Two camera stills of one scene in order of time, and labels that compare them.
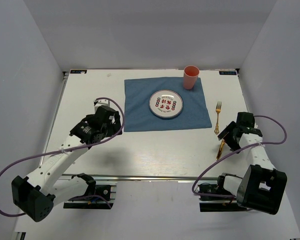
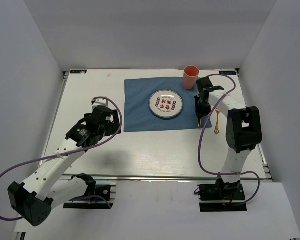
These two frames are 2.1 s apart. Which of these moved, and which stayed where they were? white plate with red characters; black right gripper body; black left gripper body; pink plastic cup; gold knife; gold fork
Moved: gold knife; black right gripper body
Stayed: gold fork; white plate with red characters; pink plastic cup; black left gripper body
